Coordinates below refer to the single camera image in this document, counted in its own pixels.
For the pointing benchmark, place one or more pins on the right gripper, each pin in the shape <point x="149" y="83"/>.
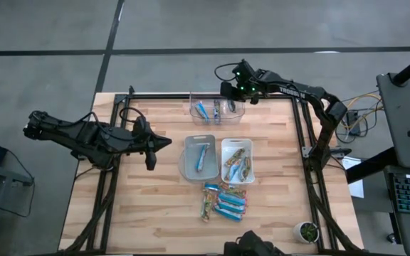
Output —
<point x="231" y="90"/>

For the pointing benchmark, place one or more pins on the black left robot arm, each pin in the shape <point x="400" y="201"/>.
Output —
<point x="94" y="137"/>

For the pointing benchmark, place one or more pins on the black aluminium table frame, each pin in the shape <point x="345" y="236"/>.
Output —
<point x="155" y="96"/>

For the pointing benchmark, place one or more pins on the clear plastic bin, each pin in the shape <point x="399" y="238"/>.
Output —
<point x="198" y="96"/>

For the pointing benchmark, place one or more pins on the pale grey plastic bin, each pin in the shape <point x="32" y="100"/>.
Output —
<point x="190" y="142"/>

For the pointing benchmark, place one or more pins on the small plant in white pot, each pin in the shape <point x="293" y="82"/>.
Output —
<point x="306" y="233"/>

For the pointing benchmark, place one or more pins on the black diagonal beam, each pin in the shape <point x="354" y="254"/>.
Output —
<point x="368" y="167"/>

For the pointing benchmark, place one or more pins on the blue green granola bar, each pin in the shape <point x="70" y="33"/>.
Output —
<point x="217" y="112"/>
<point x="202" y="112"/>
<point x="231" y="106"/>

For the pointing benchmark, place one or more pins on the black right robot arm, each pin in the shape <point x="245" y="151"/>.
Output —
<point x="297" y="90"/>

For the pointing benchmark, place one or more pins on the white paper sheet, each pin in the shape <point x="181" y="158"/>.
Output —
<point x="356" y="188"/>

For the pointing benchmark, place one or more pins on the black power adapter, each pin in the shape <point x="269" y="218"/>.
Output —
<point x="352" y="122"/>

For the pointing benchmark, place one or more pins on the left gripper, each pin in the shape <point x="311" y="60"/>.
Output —
<point x="148" y="142"/>

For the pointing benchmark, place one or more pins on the grey equipment cart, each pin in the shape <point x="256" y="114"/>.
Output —
<point x="397" y="117"/>

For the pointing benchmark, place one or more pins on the silver metal bracket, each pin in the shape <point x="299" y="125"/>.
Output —
<point x="307" y="152"/>

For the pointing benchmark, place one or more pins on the white plastic bin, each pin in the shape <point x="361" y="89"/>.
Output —
<point x="228" y="144"/>

